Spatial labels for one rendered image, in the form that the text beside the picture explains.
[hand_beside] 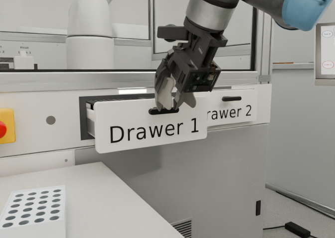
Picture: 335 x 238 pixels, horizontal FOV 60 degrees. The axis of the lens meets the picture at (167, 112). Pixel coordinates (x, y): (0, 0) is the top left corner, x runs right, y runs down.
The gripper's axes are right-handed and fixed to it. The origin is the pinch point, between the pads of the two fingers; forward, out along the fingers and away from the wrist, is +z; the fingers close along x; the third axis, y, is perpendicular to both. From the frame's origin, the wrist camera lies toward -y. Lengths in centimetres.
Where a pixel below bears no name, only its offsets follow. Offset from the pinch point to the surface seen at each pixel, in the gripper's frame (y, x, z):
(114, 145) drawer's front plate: 1.6, -10.7, 10.1
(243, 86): -16.5, 40.9, 9.9
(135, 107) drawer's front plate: -3.1, -5.7, 3.5
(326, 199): 0, 163, 102
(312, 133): -37, 162, 73
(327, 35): -30, 90, -5
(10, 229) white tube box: 19.8, -31.5, 1.8
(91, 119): -10.1, -12.6, 13.0
